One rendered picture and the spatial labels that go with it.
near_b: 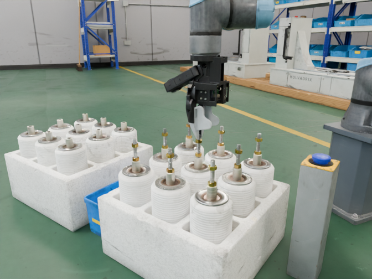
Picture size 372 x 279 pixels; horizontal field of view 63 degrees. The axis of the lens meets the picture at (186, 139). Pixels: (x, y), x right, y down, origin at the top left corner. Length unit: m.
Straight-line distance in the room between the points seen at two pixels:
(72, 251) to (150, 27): 6.63
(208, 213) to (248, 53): 3.64
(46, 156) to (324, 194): 0.85
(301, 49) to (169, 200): 3.07
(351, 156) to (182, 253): 0.67
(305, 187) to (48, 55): 6.55
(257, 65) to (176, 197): 3.65
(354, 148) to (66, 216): 0.95
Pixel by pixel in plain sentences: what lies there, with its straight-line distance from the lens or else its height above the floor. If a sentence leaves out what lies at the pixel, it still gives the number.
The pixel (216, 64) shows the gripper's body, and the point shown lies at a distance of 0.72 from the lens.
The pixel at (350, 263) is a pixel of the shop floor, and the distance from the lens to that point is 1.00.
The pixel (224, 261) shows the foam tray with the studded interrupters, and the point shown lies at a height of 0.17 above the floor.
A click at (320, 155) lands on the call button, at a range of 0.76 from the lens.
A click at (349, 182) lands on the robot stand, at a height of 0.13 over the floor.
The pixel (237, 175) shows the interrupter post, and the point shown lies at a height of 0.26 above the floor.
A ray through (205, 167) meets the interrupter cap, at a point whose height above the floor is 0.25.
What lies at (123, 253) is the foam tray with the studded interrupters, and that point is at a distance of 0.87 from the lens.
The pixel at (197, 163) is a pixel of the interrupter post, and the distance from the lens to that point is 0.81.
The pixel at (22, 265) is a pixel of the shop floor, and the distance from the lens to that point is 0.99.
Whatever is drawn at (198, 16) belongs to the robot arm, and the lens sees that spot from 0.72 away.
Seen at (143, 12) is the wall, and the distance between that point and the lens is 7.31.
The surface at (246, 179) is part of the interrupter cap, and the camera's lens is 0.77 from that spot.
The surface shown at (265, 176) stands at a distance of 0.84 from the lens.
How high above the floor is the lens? 0.58
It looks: 18 degrees down
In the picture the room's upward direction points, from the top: straight up
